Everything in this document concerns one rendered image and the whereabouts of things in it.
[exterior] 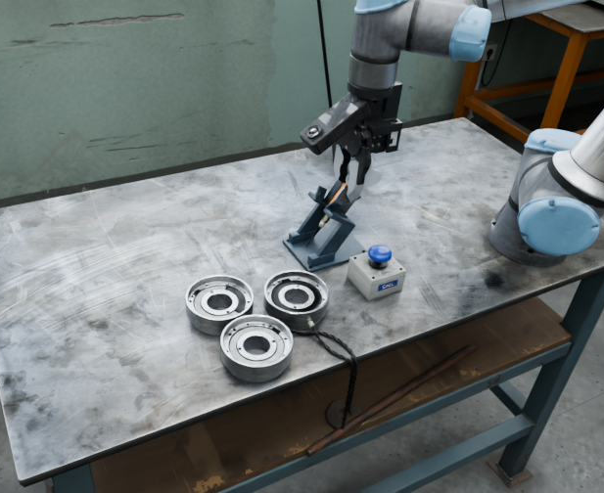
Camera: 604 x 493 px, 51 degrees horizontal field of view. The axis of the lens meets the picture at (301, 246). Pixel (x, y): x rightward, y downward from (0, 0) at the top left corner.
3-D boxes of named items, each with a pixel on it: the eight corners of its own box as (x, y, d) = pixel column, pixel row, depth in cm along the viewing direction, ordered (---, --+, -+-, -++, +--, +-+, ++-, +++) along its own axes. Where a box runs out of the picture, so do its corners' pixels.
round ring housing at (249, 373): (257, 398, 89) (259, 379, 86) (205, 359, 94) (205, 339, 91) (305, 357, 96) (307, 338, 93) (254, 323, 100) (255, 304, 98)
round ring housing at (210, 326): (172, 323, 99) (171, 303, 97) (209, 285, 107) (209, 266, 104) (230, 348, 96) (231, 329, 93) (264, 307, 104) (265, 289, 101)
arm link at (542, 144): (573, 190, 122) (598, 125, 113) (578, 228, 111) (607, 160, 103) (509, 177, 124) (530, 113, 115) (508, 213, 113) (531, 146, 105)
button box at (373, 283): (368, 301, 106) (372, 280, 104) (346, 277, 111) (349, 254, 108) (407, 289, 110) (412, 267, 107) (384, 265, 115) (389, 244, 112)
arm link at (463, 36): (495, -5, 95) (422, -16, 96) (492, 17, 86) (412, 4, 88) (482, 47, 99) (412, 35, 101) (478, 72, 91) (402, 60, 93)
